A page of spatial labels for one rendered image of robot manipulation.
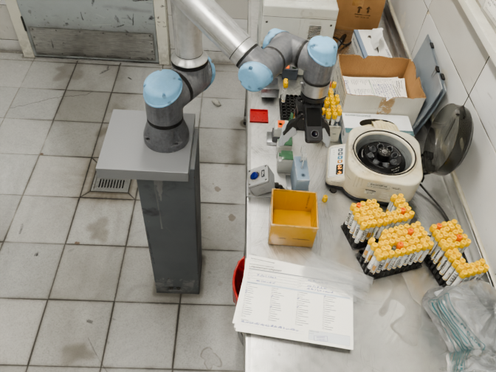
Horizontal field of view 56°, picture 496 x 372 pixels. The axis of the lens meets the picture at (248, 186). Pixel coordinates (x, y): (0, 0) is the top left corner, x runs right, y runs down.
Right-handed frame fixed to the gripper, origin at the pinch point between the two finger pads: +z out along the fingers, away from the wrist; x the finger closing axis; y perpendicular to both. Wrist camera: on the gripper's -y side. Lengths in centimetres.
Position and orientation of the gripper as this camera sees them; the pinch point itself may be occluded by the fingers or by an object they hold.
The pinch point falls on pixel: (303, 148)
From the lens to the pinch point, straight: 143.6
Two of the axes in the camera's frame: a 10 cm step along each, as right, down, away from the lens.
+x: -10.0, -0.2, -0.7
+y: -0.3, -7.6, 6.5
